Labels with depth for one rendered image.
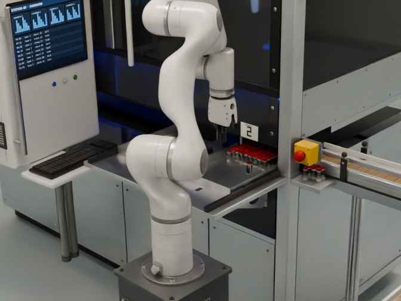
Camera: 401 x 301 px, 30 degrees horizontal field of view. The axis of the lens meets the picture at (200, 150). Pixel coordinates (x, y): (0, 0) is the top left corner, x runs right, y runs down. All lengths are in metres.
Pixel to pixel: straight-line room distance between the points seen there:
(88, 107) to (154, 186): 1.31
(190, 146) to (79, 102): 1.36
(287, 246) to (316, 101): 0.57
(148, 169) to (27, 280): 1.96
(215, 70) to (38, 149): 1.02
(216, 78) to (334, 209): 0.91
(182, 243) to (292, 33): 0.87
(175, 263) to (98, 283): 1.67
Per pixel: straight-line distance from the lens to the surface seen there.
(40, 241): 4.27
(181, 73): 2.06
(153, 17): 2.11
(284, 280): 3.01
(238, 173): 2.83
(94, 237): 3.88
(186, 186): 2.74
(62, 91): 3.25
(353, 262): 2.96
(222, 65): 2.49
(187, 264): 2.22
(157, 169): 2.07
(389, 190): 2.69
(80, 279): 3.89
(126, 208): 3.57
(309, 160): 2.70
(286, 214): 2.86
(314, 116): 2.82
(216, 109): 2.56
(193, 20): 2.07
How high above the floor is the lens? 2.06
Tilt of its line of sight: 23 degrees down
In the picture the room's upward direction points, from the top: 1 degrees counter-clockwise
